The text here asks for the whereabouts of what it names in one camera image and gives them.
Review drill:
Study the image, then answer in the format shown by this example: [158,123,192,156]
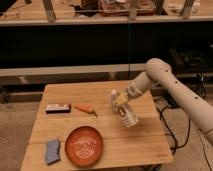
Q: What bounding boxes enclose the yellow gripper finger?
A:
[114,92,128,106]

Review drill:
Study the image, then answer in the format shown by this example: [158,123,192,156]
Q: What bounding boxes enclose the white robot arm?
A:
[110,58,213,145]

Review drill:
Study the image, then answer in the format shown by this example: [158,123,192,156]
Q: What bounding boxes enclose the translucent plastic cup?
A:
[110,90,116,112]

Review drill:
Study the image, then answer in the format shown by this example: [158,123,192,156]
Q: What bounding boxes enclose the long wooden shelf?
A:
[0,62,213,85]

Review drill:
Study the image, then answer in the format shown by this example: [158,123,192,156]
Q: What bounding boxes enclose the orange carrot toy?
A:
[73,104,98,117]

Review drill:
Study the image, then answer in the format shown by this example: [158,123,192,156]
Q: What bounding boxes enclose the black power adapter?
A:
[163,96,179,108]

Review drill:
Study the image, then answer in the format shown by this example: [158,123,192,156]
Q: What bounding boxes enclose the wooden table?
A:
[21,81,173,171]

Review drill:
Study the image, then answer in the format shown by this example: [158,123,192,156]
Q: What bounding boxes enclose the orange patterned plate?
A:
[64,126,103,167]

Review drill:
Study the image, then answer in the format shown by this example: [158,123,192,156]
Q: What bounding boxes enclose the black equipment on shelf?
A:
[168,48,213,73]

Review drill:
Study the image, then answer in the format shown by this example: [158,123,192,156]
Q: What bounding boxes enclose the black red small box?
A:
[45,104,71,114]

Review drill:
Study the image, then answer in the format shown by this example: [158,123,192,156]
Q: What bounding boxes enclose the blue grey sponge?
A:
[45,139,61,165]

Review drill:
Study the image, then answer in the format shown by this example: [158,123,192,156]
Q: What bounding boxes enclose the black cables on floor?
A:
[156,74,213,171]

